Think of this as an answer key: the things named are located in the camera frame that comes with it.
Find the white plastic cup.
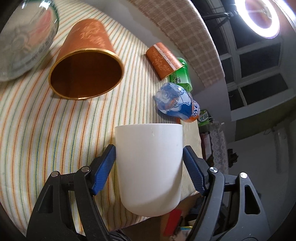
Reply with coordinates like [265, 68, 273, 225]
[115, 123, 183, 217]

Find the blue orange soda bottle cup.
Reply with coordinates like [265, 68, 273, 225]
[154, 82, 200, 123]

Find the near orange paper cup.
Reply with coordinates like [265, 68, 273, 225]
[49, 19, 124, 100]

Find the orange paper cup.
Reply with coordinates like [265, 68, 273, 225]
[49, 19, 124, 100]
[145, 42, 183, 80]

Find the far orange paper cup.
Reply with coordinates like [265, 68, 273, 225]
[145, 42, 183, 80]

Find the red green label bottle cup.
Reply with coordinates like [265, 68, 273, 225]
[1, 1, 59, 82]

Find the red cardboard box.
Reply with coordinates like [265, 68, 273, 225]
[163, 208, 182, 237]

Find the white lace cloth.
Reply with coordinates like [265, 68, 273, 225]
[210, 123, 229, 174]

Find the striped table cloth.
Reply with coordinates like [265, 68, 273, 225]
[1, 1, 176, 234]

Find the green paper bag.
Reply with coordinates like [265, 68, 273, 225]
[197, 109, 213, 126]

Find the plaid windowsill cloth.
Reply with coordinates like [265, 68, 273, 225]
[130, 0, 225, 88]

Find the ring light on tripod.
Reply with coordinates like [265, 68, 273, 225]
[202, 1, 280, 39]

